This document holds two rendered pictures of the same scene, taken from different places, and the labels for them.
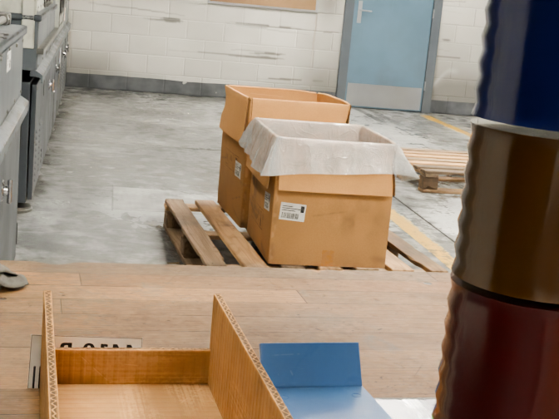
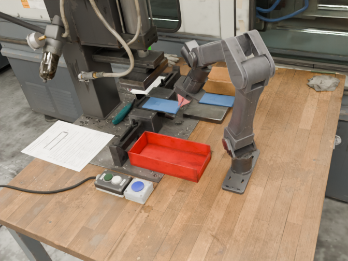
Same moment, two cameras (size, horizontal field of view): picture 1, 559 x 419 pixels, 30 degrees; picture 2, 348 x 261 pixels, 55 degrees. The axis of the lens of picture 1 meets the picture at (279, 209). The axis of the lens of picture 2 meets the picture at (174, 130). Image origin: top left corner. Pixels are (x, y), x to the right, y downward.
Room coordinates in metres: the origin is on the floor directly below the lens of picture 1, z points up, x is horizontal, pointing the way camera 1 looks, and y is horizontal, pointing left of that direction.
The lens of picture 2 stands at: (1.26, -0.98, 1.69)
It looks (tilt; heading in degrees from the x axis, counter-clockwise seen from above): 38 degrees down; 136
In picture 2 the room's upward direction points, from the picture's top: 9 degrees counter-clockwise
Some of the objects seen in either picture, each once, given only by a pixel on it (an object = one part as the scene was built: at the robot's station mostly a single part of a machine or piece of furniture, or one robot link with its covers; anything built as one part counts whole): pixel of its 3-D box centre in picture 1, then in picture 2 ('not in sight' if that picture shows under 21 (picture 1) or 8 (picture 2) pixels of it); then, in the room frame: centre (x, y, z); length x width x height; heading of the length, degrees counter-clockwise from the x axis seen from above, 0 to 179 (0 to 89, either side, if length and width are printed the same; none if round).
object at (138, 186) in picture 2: not in sight; (138, 187); (0.65, -0.58, 0.93); 0.04 x 0.04 x 0.02
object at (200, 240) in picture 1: (291, 246); not in sight; (4.48, -0.07, 0.07); 1.20 x 1.00 x 0.14; 15
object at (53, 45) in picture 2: not in sight; (53, 46); (0.19, -0.45, 1.25); 0.19 x 0.07 x 0.19; 104
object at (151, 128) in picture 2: not in sight; (154, 111); (0.43, -0.26, 0.94); 0.20 x 0.10 x 0.07; 104
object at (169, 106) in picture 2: not in sight; (163, 102); (0.49, -0.26, 1.00); 0.15 x 0.07 x 0.03; 15
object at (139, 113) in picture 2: not in sight; (153, 102); (0.43, -0.26, 0.98); 0.20 x 0.10 x 0.01; 104
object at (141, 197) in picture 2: not in sight; (139, 192); (0.65, -0.58, 0.90); 0.07 x 0.07 x 0.06; 14
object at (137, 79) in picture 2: not in sight; (121, 43); (0.37, -0.30, 1.22); 0.26 x 0.18 x 0.30; 14
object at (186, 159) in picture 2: not in sight; (169, 155); (0.64, -0.42, 0.93); 0.25 x 0.12 x 0.06; 14
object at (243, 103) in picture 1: (281, 155); not in sight; (4.77, 0.02, 0.43); 0.57 x 0.53 x 0.58; 15
